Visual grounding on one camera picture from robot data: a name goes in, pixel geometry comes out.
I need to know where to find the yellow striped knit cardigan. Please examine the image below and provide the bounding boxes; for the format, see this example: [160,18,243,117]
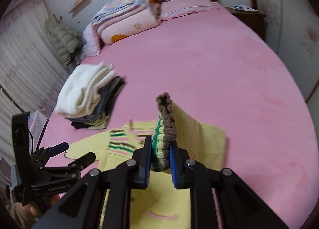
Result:
[64,93,226,228]

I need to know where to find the dark grey folded clothes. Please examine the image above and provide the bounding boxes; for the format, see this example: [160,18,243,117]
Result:
[66,76,125,130]

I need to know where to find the person's left hand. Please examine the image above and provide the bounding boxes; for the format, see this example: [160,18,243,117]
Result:
[6,193,61,229]

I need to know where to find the white folded sweater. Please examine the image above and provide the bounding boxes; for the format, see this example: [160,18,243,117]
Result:
[55,62,117,118]

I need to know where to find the white curtain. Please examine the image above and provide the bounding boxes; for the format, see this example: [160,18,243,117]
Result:
[0,0,69,165]

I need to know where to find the pink bed sheet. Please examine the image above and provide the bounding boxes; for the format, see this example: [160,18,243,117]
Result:
[37,1,317,229]

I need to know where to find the grey puffer jacket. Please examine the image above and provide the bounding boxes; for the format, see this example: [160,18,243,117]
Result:
[44,16,82,67]

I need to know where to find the folded pink cartoon quilt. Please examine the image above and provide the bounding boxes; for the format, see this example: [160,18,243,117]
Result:
[82,4,161,57]

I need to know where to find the pink pillow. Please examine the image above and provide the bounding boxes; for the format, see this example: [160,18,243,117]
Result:
[160,0,219,21]

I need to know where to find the dark wooden nightstand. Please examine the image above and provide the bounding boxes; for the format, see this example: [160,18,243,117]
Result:
[226,7,267,40]

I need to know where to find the papers on nightstand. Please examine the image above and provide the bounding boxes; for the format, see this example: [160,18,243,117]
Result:
[230,4,258,12]

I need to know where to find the patterned folded blanket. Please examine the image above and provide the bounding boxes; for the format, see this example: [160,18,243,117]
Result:
[91,0,154,26]

